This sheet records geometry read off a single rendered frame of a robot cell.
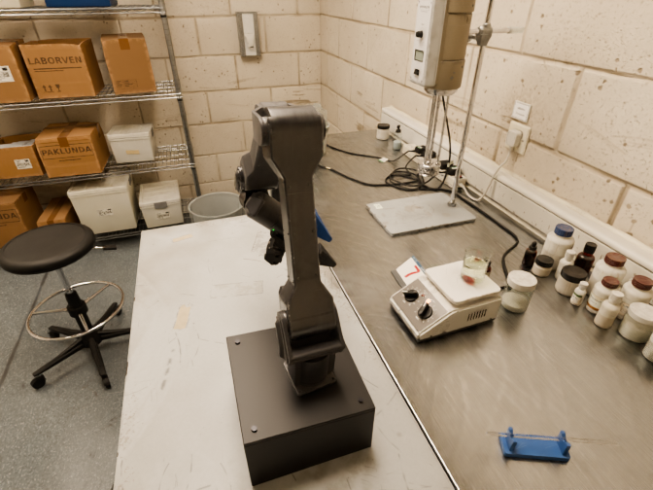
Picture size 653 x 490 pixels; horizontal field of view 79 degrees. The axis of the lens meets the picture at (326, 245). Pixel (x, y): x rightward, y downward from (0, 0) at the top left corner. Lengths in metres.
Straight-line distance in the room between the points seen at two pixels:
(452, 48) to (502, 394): 0.80
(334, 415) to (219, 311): 0.43
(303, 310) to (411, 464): 0.31
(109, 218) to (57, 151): 0.50
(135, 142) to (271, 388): 2.35
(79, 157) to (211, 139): 0.89
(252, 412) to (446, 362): 0.41
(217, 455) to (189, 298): 0.40
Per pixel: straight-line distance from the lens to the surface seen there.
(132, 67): 2.68
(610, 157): 1.21
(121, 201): 2.90
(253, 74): 3.08
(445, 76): 1.14
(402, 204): 1.35
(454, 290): 0.87
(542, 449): 0.78
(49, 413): 2.17
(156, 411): 0.80
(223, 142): 3.16
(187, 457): 0.74
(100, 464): 1.92
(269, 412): 0.62
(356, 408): 0.63
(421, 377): 0.81
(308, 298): 0.55
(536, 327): 0.99
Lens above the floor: 1.52
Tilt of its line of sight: 33 degrees down
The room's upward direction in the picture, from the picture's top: straight up
